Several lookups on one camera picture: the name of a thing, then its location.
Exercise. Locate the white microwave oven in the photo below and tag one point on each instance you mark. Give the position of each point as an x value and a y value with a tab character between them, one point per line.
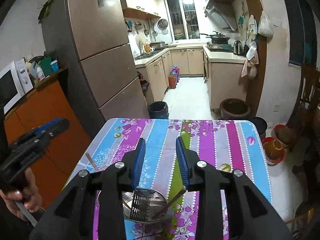
15	83

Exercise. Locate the red basin with squash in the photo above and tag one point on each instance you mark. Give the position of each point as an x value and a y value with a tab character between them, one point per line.
274	151

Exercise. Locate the white hanging plastic bag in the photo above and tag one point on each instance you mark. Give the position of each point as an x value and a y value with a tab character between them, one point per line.
265	25

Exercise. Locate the steel round bowl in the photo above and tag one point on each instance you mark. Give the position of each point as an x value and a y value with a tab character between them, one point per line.
154	206

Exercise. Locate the black wok on stove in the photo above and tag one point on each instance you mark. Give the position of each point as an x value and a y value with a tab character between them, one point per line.
217	38

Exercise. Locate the grey refrigerator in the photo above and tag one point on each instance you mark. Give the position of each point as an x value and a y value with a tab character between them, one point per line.
89	38

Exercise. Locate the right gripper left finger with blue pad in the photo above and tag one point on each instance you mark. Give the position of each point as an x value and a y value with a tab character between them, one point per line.
133	161

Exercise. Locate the floral purple tablecloth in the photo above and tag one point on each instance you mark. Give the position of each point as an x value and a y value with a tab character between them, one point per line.
226	145

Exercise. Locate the steel range hood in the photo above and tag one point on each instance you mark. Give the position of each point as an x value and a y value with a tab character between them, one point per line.
221	14

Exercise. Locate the steel electric kettle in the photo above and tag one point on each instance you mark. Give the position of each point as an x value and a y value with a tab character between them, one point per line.
238	48

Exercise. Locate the person's left hand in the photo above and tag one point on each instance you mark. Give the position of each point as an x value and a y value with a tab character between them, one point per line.
29	195

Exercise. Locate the wooden chair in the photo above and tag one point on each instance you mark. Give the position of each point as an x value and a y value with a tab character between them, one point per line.
307	101

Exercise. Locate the brown ceramic jar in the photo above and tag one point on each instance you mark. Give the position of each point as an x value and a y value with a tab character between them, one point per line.
234	109

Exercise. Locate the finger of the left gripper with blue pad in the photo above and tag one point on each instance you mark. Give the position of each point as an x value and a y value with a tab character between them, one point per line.
64	126
51	126

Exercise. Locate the kitchen window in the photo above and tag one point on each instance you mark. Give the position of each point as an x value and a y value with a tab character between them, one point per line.
183	19

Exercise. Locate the metal slotted spatula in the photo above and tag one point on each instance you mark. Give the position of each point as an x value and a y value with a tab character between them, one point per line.
140	201

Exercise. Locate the wooden chopstick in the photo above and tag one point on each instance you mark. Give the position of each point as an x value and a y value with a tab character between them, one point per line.
92	162
164	209

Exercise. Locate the orange wooden cabinet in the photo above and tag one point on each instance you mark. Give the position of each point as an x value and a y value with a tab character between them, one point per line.
47	111

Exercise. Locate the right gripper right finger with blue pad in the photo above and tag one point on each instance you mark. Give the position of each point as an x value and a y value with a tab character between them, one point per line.
187	160

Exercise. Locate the orange thermos on floor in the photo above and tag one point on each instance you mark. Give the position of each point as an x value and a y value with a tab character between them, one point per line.
172	81

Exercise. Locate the black trash bin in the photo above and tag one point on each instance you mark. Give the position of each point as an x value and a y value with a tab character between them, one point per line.
158	110

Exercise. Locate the beige kitchen counter cabinets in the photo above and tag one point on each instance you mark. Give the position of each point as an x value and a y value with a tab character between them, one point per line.
220	71

